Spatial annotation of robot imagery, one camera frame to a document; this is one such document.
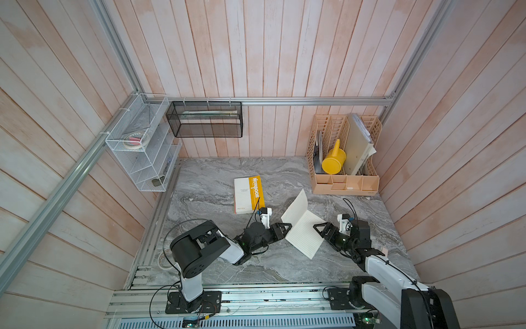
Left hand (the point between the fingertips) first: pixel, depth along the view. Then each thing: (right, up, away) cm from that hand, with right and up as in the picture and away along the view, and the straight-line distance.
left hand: (290, 230), depth 83 cm
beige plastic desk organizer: (+22, +35, +21) cm, 46 cm away
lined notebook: (+7, -4, +7) cm, 10 cm away
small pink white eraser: (+40, -9, 0) cm, 41 cm away
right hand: (+13, -1, +5) cm, 14 cm away
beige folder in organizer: (+32, +36, +7) cm, 49 cm away
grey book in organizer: (+15, +33, +13) cm, 39 cm away
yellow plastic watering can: (+23, +30, +12) cm, 40 cm away
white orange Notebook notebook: (-19, +13, +16) cm, 28 cm away
